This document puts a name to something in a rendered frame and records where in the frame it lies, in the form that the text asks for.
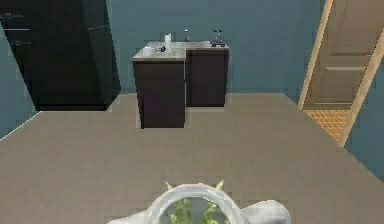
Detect dark cabinet with grey worktop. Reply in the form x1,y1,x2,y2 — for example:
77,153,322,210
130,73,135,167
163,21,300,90
132,40,230,130

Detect clear glass vase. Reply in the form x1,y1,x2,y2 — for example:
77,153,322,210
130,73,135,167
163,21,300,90
143,182,248,224

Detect white rounded object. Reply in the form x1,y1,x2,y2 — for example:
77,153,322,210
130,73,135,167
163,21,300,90
240,199,292,224

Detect black fridge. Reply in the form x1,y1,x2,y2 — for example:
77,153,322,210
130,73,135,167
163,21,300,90
0,0,122,112

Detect beige room door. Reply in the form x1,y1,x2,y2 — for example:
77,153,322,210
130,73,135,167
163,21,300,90
304,0,384,110

